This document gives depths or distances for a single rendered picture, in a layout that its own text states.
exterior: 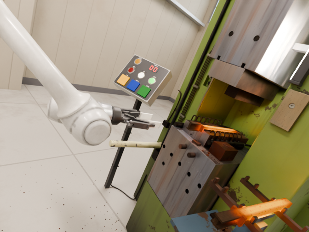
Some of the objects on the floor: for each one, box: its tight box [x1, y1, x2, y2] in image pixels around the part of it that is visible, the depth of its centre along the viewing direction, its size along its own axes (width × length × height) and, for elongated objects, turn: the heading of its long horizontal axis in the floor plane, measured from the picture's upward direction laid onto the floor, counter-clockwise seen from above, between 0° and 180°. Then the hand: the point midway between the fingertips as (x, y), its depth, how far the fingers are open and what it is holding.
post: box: [104, 99, 142, 189], centre depth 159 cm, size 4×4×108 cm
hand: (150, 120), depth 86 cm, fingers open, 7 cm apart
